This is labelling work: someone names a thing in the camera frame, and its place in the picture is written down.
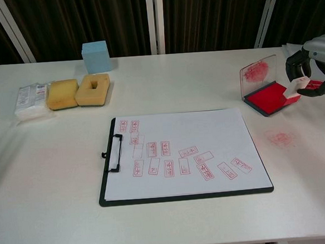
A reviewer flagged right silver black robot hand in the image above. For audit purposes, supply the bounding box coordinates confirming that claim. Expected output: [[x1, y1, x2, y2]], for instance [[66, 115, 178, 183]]
[[283, 32, 325, 100]]

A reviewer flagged white and red stamp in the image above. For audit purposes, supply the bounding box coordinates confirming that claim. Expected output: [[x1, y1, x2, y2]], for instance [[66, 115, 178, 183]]
[[281, 75, 310, 101]]

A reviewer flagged translucent zipper pouch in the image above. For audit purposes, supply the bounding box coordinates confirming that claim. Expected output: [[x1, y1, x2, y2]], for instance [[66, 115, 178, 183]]
[[282, 41, 307, 61]]

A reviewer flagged red pen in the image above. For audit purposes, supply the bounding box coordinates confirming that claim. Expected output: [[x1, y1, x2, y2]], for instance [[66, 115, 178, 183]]
[[306, 78, 325, 91]]

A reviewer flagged red ink pad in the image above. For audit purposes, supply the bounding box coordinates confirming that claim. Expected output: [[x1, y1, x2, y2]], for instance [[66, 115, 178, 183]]
[[238, 52, 303, 119]]

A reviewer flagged dark pleated curtain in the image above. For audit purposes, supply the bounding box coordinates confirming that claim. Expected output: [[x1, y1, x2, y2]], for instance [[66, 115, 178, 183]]
[[0, 0, 325, 70]]

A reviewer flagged light blue foam block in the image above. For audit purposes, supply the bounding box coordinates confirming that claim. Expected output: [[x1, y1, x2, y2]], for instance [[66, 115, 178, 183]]
[[81, 40, 114, 75]]

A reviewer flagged yellow sponge with rectangular hole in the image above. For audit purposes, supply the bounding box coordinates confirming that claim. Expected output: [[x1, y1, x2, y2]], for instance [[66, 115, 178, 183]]
[[73, 72, 113, 109]]

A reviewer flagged black clipboard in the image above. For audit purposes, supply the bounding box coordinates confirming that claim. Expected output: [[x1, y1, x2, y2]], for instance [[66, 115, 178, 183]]
[[92, 106, 275, 208]]

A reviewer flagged solid yellow sponge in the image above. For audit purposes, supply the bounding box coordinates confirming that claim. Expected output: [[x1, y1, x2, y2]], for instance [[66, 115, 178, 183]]
[[44, 78, 81, 111]]

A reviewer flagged white tissue packet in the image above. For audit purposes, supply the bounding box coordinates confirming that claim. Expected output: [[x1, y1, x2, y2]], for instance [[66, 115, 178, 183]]
[[11, 82, 57, 122]]

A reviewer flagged white frame post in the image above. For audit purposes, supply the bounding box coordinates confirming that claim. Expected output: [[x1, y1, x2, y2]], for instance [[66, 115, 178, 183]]
[[250, 0, 288, 49], [145, 0, 167, 56], [0, 0, 38, 66]]

